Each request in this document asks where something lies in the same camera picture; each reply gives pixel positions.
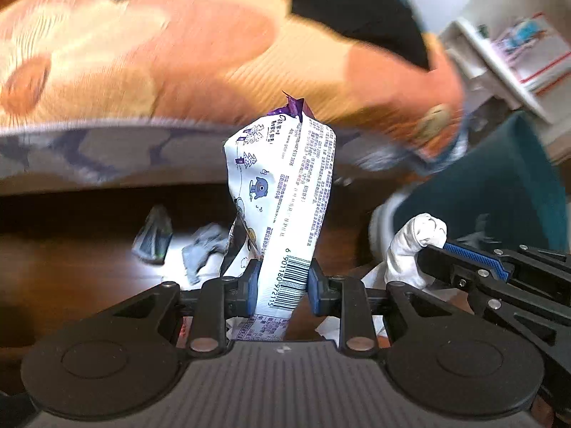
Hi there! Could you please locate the white tissue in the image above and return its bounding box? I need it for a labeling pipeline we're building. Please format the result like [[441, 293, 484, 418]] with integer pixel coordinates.
[[362, 213, 447, 290]]

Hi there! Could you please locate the white christmas snack wrapper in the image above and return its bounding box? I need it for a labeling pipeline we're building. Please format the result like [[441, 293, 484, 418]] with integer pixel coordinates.
[[223, 98, 336, 341]]

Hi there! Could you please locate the dark green deer trash bin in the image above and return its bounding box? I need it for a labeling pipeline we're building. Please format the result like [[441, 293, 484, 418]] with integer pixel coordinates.
[[393, 112, 568, 252]]

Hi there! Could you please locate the crumpled grey white paper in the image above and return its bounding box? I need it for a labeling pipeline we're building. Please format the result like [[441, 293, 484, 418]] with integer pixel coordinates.
[[182, 223, 228, 286]]

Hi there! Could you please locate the white round base behind bin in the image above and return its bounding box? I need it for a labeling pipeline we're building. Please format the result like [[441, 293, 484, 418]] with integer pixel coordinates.
[[368, 184, 415, 263]]

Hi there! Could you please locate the grey green foil wrapper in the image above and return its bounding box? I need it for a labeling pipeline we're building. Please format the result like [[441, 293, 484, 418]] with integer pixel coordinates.
[[132, 206, 173, 266]]

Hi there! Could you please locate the bed with floral orange sheet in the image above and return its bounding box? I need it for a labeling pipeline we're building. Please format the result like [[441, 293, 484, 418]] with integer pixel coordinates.
[[1, 0, 468, 194]]

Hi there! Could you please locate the white corner bookshelf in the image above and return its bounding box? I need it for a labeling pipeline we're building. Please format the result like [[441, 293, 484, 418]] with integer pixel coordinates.
[[443, 0, 570, 131]]

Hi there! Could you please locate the black garment on bed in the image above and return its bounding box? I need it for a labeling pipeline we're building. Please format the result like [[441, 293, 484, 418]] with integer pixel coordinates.
[[292, 0, 430, 71]]

